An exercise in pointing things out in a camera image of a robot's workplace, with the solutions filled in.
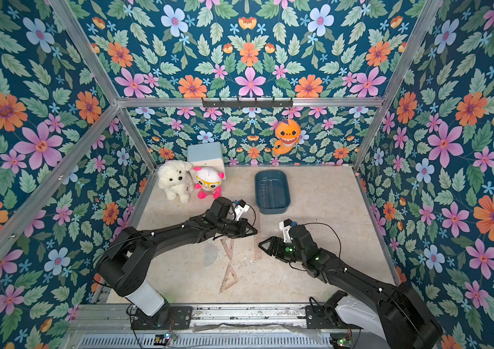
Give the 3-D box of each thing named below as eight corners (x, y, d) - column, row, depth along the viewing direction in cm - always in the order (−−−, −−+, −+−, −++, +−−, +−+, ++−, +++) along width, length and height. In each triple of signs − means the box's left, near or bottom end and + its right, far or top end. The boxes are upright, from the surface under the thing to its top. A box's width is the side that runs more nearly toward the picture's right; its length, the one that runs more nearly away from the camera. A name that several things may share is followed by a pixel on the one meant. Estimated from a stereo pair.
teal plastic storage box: (253, 214, 103) (253, 208, 99) (255, 176, 119) (254, 169, 114) (291, 214, 103) (292, 208, 99) (287, 176, 119) (288, 169, 114)
